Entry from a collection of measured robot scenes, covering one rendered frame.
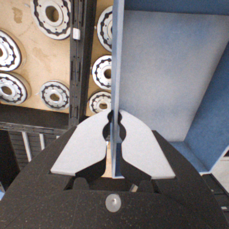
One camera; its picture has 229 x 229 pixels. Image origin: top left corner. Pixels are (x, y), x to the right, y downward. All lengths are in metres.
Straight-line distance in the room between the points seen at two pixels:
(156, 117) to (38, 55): 0.38
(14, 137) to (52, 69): 0.36
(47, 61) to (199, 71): 0.40
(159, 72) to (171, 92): 0.04
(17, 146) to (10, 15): 0.49
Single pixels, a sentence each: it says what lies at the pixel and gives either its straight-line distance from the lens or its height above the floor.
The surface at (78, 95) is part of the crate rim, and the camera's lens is 0.33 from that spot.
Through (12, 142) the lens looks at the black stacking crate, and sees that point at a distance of 0.69.
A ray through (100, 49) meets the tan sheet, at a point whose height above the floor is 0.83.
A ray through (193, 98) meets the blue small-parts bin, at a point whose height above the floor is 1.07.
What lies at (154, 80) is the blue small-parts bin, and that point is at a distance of 0.18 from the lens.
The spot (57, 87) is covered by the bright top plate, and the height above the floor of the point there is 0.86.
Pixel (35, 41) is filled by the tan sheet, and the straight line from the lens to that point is 0.45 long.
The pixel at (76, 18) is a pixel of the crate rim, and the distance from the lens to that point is 0.31.
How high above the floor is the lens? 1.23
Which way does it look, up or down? 60 degrees down
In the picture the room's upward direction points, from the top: 173 degrees clockwise
